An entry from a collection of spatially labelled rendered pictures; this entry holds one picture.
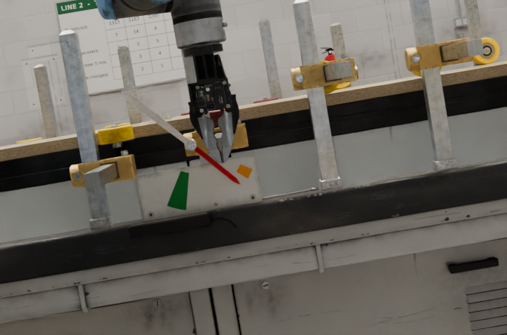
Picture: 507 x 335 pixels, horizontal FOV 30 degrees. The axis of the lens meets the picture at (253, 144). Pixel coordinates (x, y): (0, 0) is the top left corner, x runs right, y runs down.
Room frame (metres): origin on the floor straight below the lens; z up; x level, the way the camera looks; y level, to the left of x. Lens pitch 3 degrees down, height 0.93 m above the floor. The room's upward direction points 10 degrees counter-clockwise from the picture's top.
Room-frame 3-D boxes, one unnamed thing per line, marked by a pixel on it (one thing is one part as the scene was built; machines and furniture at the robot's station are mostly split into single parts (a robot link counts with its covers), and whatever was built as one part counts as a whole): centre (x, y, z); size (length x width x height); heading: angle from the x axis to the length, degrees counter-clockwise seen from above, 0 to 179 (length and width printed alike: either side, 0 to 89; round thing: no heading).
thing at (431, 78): (2.03, -0.40, 0.90); 0.04 x 0.04 x 0.48; 0
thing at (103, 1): (1.65, 0.16, 1.14); 0.12 x 0.12 x 0.09; 25
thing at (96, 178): (1.99, 0.31, 0.82); 0.44 x 0.03 x 0.04; 0
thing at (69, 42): (2.03, 0.35, 0.89); 0.04 x 0.04 x 0.48; 0
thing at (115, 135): (2.19, 0.31, 0.85); 0.08 x 0.08 x 0.11
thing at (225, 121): (1.70, 0.04, 0.86); 0.06 x 0.03 x 0.09; 0
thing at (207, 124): (1.70, 0.08, 0.86); 0.06 x 0.03 x 0.09; 0
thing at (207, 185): (2.01, 0.13, 0.75); 0.26 x 0.01 x 0.10; 90
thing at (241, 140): (2.03, 0.08, 0.85); 0.14 x 0.06 x 0.05; 90
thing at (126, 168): (2.03, 0.33, 0.82); 0.14 x 0.06 x 0.05; 90
